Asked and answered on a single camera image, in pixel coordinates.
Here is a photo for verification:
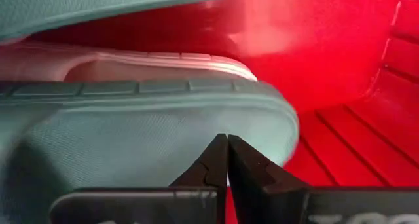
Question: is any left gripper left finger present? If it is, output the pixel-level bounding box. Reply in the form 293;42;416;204
169;133;228;224

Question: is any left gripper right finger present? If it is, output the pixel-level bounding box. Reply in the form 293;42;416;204
228;134;309;224

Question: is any green rubber slide sandal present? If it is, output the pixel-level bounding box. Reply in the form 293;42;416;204
0;78;301;224
0;0;251;45

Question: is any pink rubber slide sandal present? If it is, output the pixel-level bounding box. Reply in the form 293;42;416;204
0;40;259;84

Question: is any red plastic bin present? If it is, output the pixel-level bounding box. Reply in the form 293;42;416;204
29;0;419;224

